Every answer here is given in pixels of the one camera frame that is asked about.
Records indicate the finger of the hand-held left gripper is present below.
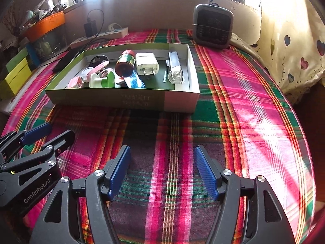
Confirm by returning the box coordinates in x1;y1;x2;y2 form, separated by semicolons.
0;130;76;174
0;122;51;158

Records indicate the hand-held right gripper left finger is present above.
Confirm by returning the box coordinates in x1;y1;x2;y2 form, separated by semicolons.
30;145;132;244

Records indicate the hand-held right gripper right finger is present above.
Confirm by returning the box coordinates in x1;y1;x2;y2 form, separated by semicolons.
194;145;296;244

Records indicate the small pink white case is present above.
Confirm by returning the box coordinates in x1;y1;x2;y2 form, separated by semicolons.
69;77;84;88

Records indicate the green white cardboard box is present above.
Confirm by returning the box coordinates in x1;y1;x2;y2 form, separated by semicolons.
45;43;200;113

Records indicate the white round cap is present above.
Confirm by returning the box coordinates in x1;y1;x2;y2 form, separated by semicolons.
81;67;95;80

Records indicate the green round lid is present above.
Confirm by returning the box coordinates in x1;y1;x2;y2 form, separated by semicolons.
90;71;116;88

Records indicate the pink hinged case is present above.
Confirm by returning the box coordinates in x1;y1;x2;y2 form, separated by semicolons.
85;61;113;78

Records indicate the black oval key fob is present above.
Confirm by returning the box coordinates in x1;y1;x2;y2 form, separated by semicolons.
89;55;109;66

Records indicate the black lighter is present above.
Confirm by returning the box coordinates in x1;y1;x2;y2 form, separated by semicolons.
117;71;146;88

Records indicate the red jar green label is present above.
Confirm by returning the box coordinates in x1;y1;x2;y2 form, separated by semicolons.
115;51;135;77

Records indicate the silver black rectangular device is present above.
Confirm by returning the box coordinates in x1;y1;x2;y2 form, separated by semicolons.
166;51;184;85

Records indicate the white charger plug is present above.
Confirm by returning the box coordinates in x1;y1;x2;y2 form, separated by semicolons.
135;53;160;76

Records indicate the lime yellow box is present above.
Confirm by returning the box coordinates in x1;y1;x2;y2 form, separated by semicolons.
0;57;32;99

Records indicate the plaid blanket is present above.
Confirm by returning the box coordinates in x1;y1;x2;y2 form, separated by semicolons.
2;28;316;244

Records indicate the blue box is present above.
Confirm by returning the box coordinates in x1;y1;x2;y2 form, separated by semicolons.
26;43;41;66

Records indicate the black phone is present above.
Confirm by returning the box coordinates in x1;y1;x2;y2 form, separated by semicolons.
52;49;84;73

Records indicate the glass tank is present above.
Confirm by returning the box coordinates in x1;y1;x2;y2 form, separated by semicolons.
33;28;68;61

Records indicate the beige power strip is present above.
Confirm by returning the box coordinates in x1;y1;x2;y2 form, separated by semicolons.
70;37;95;49

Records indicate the orange planter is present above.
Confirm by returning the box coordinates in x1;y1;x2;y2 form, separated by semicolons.
21;11;66;42

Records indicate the white power strip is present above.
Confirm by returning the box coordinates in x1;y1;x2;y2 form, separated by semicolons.
98;27;129;40

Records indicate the dark portable heater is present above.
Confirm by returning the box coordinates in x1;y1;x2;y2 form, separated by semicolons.
193;3;234;50

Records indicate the heart print curtain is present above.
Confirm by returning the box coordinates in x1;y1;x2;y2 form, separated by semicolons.
229;0;325;105

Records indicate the black adapter with cable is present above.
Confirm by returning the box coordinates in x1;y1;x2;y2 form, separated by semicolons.
84;9;105;38

